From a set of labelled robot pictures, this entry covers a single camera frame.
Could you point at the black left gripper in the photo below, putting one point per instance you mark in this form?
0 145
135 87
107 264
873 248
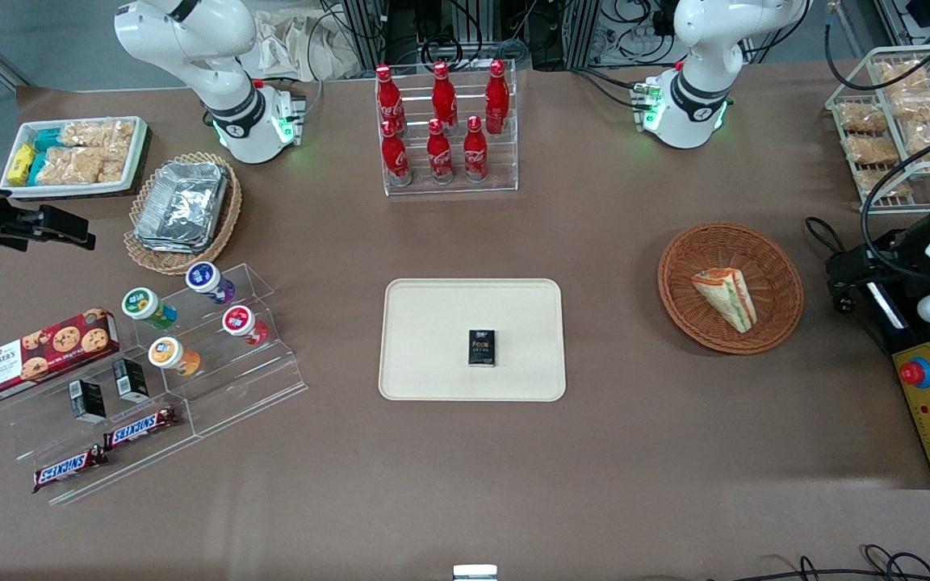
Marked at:
899 252

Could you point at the triangle sandwich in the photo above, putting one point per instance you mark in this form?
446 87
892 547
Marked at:
727 294

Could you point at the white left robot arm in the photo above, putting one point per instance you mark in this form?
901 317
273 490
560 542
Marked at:
699 48

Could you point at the white rectangular snack tray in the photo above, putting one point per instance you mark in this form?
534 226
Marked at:
139 137

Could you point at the aluminium foil tray stack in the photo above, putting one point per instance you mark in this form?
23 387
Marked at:
182 206

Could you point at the light oval wicker basket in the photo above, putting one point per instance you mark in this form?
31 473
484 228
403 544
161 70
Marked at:
227 218

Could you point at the brown round wicker basket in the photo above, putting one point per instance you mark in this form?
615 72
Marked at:
687 319

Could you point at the beige plastic serving tray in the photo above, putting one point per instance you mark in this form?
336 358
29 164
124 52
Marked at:
433 323

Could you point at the teal snack pack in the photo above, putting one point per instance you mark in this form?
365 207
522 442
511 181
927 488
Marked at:
38 167
49 140

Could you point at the yellow snack pack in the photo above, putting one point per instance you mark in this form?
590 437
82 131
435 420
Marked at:
21 165

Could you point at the green gum jar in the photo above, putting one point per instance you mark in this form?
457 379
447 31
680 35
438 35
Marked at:
140 303

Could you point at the red tartan cookie box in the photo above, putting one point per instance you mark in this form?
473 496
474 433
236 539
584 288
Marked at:
37 359

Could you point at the purple gum jar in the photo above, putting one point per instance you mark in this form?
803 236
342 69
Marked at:
203 277

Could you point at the orange gum jar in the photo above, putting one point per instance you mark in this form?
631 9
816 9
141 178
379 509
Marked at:
165 353

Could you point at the small black barcode box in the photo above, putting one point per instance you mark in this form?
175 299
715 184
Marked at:
88 401
131 380

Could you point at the red gum jar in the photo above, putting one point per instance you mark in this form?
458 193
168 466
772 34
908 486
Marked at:
236 319

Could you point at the clear acrylic stepped riser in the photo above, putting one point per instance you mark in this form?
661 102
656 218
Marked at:
263 379
45 440

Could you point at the brown Snickers bar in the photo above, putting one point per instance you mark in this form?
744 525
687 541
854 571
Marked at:
140 428
69 468

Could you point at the white crumpled cloth bag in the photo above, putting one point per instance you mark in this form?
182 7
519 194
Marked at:
303 48

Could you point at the red cola bottle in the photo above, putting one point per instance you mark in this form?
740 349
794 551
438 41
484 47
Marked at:
475 153
497 95
443 95
439 157
395 157
387 97

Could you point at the clear acrylic bottle rack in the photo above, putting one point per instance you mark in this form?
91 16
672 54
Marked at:
505 173

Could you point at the black box with gold print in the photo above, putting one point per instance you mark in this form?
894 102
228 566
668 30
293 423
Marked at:
482 349

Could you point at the small silver metal block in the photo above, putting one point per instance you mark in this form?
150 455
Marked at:
475 573

